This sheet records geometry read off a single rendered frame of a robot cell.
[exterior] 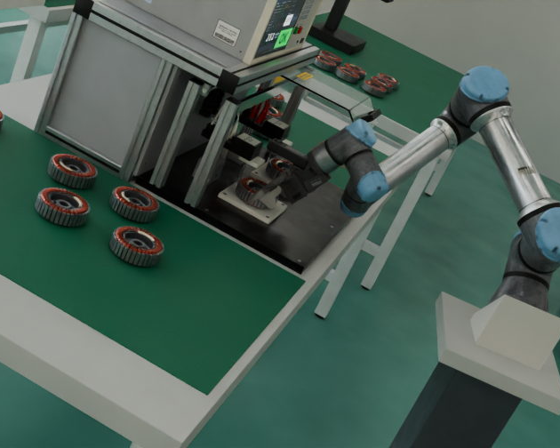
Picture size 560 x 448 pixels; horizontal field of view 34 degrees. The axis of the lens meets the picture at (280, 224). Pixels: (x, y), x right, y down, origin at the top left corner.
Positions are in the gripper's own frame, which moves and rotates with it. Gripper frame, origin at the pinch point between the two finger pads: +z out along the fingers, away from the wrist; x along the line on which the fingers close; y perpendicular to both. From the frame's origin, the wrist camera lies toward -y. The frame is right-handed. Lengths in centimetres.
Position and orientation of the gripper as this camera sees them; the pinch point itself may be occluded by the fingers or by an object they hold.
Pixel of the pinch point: (254, 195)
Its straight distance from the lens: 239.5
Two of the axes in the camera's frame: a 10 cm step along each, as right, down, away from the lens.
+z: -7.7, 4.9, 4.1
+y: 5.6, 8.3, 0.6
